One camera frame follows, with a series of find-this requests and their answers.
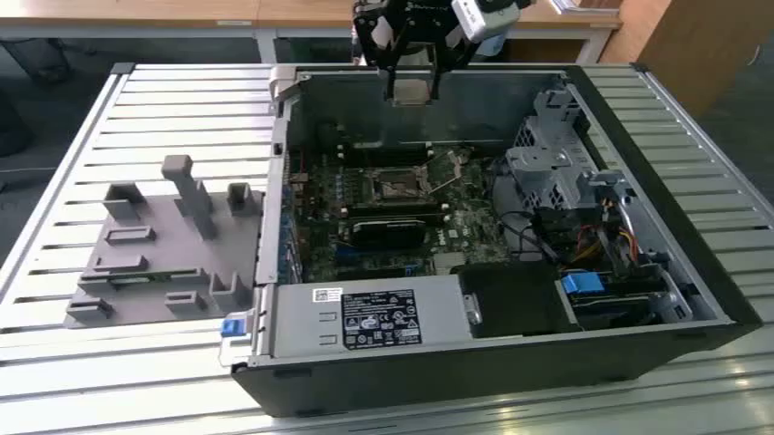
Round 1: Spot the grey power supply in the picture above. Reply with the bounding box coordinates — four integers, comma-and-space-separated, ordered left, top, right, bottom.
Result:
264, 275, 476, 359

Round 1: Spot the grey parts rack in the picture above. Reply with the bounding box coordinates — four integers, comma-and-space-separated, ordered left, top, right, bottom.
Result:
62, 154, 266, 331

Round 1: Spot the green RAM stick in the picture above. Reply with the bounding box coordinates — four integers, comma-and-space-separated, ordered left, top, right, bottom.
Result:
106, 270, 204, 287

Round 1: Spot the black installed RAM stick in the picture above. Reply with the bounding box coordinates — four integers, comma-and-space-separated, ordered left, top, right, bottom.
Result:
342, 202, 448, 221

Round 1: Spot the silver metal drive cage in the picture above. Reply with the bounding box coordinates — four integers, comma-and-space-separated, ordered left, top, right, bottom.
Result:
504, 88, 612, 214

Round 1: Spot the wooden cabinet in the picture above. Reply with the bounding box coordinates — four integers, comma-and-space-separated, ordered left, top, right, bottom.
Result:
597, 0, 774, 120

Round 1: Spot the grey case corner bracket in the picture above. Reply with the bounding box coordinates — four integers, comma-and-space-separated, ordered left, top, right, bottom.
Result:
266, 65, 301, 102

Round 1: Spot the wooden desk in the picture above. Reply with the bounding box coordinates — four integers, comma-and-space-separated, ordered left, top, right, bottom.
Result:
0, 0, 624, 64

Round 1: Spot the black graphics card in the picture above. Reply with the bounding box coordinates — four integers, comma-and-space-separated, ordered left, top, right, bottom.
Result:
349, 219, 428, 249

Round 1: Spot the silver square CPU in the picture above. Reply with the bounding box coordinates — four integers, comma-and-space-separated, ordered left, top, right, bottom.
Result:
391, 80, 437, 108

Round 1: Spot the blue disk carrier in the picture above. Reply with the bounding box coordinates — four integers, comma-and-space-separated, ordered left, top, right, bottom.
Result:
560, 270, 605, 298

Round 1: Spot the stack of books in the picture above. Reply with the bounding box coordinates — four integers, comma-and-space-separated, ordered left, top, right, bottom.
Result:
547, 0, 624, 17

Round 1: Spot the silver chipset heat sink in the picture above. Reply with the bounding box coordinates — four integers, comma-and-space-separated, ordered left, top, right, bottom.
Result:
432, 252, 471, 274

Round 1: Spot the yellow red wire bundle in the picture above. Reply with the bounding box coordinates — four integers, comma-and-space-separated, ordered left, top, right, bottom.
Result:
573, 225, 641, 265

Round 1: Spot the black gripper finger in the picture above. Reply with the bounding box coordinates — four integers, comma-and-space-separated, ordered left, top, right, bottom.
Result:
429, 24, 471, 99
353, 13, 400, 103

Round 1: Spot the black PC case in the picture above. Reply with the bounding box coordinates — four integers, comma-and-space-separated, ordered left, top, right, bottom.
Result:
228, 63, 764, 419

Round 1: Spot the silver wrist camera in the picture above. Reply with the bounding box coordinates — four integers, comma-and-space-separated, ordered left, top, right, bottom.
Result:
451, 0, 523, 44

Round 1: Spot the black CPU socket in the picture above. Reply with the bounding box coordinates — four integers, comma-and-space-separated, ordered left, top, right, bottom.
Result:
361, 166, 440, 203

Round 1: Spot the pale blue teach pendant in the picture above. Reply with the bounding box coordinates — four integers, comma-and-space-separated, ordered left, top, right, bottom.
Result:
476, 34, 508, 59

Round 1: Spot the black wire bundle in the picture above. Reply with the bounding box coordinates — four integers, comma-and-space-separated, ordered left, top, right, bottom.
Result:
489, 206, 561, 265

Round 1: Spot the black RAM slot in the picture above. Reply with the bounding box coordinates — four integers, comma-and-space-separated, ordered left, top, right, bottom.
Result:
341, 140, 437, 167

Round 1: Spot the metal socket cover frame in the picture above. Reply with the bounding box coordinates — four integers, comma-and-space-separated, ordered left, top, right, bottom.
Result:
425, 147, 479, 191

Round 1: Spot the black waste bin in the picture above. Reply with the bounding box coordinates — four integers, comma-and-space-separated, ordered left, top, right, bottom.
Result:
0, 38, 74, 87

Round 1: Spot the green motherboard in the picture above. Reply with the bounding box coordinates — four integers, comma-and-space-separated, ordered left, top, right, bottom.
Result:
282, 144, 515, 282

